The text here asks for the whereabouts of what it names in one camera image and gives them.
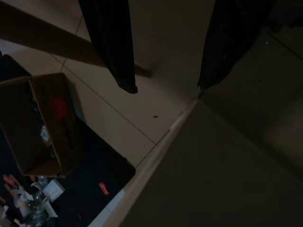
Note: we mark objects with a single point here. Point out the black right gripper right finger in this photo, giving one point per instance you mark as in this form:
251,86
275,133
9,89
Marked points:
225,42

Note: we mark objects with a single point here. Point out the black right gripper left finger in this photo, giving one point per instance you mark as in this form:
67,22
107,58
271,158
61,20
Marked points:
113,47

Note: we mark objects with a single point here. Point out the wooden table leg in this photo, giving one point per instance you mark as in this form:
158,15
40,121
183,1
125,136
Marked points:
47,42

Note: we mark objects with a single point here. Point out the brown cardboard box red label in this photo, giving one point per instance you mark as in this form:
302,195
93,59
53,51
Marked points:
59,132

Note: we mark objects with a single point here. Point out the white packet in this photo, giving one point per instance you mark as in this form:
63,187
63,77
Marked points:
45,133

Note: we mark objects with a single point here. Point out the large black floor mat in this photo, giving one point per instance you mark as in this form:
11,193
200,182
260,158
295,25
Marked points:
94,170

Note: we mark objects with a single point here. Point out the small red label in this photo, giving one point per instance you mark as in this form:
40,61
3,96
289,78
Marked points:
103,188

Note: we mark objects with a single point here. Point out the small white box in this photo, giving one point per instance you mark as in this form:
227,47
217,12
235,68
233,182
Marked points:
53,190

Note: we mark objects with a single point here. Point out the clear plastic bottle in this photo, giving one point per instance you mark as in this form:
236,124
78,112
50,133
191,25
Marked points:
40,212

